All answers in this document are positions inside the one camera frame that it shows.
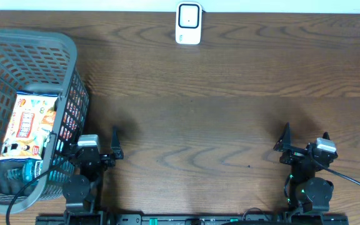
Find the white barcode scanner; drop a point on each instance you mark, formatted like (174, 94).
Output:
(188, 28)

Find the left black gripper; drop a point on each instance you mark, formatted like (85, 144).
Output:
(107, 159)

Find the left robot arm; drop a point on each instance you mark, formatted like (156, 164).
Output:
(83, 191)

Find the wet wipes packet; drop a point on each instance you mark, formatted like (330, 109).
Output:
(29, 127)

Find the blue Listerine mouthwash bottle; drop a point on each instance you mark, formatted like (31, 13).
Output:
(19, 173)

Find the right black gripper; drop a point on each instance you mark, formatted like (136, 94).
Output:
(284, 144)

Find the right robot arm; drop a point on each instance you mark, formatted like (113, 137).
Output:
(307, 193)

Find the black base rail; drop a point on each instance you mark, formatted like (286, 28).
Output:
(137, 219)

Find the grey plastic shopping basket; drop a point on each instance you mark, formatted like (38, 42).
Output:
(41, 62)

